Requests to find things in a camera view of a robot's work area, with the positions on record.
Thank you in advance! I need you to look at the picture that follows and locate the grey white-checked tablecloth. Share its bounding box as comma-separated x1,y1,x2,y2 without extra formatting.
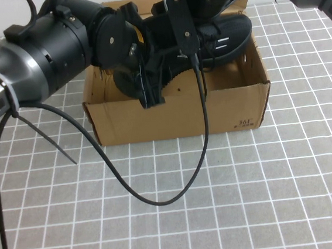
0,0,332,249

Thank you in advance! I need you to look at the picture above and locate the black knit sneaker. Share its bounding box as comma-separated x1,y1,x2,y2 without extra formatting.
107,6,259,102

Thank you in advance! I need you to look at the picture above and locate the grey zip tie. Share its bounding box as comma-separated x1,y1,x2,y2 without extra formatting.
0,60,78,173

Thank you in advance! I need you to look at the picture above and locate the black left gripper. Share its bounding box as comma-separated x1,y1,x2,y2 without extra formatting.
117,0,188,112

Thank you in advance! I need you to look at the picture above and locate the brown cardboard shoe box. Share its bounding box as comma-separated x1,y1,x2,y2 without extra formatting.
72,0,275,148

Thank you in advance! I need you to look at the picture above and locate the long black left camera cable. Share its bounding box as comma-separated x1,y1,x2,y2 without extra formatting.
0,52,223,249

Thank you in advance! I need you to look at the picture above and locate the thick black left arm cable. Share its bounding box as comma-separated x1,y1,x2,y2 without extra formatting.
23,0,41,27

